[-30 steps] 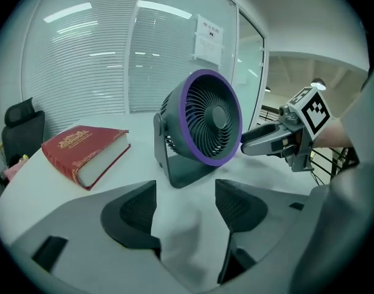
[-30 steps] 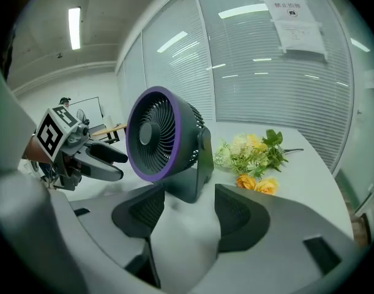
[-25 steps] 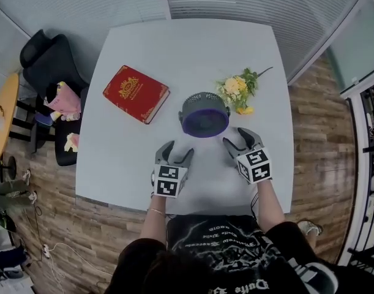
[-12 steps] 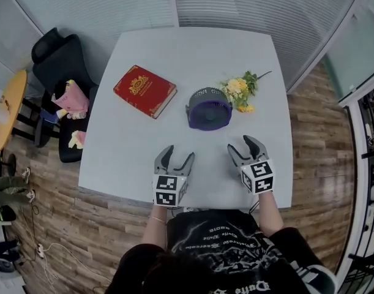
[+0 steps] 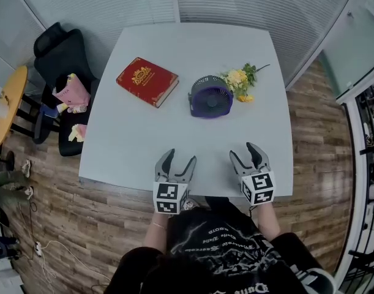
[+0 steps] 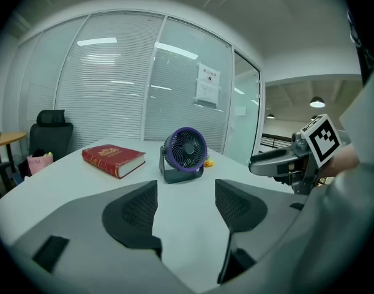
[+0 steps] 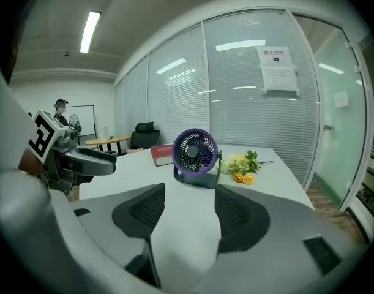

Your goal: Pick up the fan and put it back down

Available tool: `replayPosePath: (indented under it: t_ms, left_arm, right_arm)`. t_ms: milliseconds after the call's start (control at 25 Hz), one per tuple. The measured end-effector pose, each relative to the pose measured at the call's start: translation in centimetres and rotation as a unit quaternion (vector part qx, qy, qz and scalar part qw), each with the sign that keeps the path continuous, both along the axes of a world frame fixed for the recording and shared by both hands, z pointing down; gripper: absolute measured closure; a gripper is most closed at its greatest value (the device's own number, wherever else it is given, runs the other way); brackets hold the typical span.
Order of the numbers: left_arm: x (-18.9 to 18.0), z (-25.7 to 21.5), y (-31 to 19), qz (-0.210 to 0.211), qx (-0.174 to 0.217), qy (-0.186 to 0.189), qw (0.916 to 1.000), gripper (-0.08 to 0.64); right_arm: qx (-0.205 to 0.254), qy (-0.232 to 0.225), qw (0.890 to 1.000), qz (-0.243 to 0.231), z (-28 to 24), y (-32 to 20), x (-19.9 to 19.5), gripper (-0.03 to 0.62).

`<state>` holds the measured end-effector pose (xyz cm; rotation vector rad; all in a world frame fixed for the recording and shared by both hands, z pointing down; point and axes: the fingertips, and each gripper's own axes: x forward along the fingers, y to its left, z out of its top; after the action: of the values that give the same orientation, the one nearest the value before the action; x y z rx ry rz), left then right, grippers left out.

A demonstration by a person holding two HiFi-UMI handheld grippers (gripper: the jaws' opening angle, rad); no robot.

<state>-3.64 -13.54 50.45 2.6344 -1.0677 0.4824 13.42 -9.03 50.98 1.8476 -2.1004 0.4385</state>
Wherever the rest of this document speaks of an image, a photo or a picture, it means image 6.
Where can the round wooden table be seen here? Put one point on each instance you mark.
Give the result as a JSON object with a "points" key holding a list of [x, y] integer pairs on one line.
{"points": [[9, 138]]}

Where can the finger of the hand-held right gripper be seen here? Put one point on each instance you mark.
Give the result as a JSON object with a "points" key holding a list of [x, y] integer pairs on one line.
{"points": [[270, 167]]}

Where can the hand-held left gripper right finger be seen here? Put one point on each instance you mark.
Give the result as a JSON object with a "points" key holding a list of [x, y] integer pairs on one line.
{"points": [[275, 216]]}

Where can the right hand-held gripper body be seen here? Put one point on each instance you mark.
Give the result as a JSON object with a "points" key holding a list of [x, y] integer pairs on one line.
{"points": [[323, 139]]}

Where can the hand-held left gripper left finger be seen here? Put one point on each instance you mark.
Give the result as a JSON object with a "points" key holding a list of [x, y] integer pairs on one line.
{"points": [[82, 225]]}

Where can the glass door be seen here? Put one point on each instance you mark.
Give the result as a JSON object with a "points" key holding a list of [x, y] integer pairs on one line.
{"points": [[246, 109]]}

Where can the black office chair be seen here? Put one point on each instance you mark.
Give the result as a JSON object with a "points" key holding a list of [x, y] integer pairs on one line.
{"points": [[50, 133]]}

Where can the white paper notice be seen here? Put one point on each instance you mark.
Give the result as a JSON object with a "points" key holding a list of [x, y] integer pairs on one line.
{"points": [[208, 84]]}

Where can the red hardcover book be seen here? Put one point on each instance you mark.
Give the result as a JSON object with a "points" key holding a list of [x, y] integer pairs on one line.
{"points": [[113, 156]]}

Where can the purple grey small desk fan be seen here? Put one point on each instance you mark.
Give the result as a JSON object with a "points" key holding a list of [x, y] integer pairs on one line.
{"points": [[186, 150]]}

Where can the yellow flower bouquet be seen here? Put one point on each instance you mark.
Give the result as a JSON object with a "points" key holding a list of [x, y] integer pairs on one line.
{"points": [[209, 163]]}

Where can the black metal railing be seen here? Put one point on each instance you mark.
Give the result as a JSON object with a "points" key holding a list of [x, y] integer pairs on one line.
{"points": [[275, 139]]}

